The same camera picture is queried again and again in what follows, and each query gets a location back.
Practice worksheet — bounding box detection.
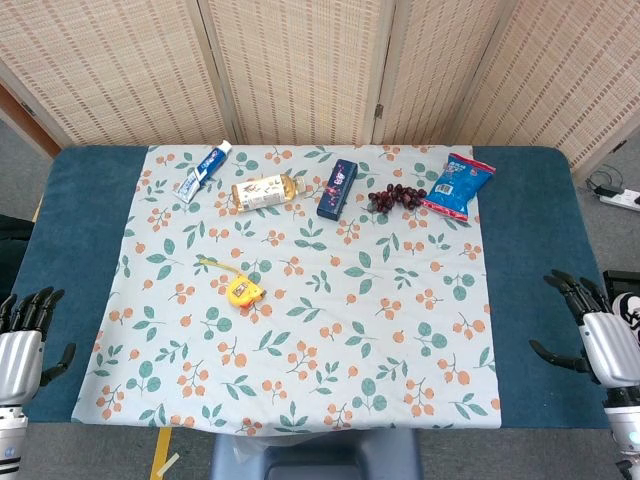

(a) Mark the blue red snack bag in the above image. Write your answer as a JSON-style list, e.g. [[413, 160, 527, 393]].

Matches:
[[422, 152, 497, 223]]

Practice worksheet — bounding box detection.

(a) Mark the bunch of dark grapes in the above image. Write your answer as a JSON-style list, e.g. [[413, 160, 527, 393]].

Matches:
[[367, 183, 429, 213]]

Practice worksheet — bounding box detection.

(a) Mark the floral print tablecloth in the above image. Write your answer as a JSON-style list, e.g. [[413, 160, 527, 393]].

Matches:
[[71, 143, 503, 435]]

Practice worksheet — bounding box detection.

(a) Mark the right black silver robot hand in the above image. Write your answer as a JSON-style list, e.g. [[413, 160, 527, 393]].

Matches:
[[529, 269, 640, 390]]

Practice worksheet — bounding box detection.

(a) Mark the white power strip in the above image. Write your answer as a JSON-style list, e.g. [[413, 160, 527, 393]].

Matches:
[[599, 188, 640, 211]]

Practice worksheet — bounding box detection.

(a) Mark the tea bottle with label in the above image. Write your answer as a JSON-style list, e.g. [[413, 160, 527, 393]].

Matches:
[[230, 173, 307, 214]]

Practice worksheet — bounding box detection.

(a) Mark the white blue toothpaste tube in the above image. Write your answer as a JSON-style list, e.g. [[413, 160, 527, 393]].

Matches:
[[173, 140, 234, 204]]

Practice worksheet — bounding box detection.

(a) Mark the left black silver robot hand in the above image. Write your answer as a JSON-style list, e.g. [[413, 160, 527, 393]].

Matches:
[[0, 287, 77, 407]]

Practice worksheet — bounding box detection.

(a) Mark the dark blue rectangular box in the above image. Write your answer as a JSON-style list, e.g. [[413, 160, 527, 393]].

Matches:
[[316, 158, 359, 220]]

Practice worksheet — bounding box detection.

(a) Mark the black white patterned object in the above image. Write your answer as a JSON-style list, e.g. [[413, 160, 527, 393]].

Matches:
[[602, 269, 640, 347]]

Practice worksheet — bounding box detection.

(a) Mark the woven folding screen panel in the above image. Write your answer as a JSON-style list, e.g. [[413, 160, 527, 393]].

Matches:
[[372, 0, 506, 146], [0, 0, 236, 149], [457, 0, 640, 176], [197, 0, 396, 146]]

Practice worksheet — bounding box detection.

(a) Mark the brown wooden board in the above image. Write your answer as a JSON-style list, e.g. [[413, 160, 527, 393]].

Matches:
[[0, 82, 62, 160]]

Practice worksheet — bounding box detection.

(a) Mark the yellow tape measure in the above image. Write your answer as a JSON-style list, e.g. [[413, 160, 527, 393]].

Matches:
[[199, 256, 268, 309]]

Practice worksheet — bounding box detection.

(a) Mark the dark blue table cover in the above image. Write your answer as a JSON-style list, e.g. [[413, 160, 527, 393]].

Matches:
[[22, 144, 611, 431]]

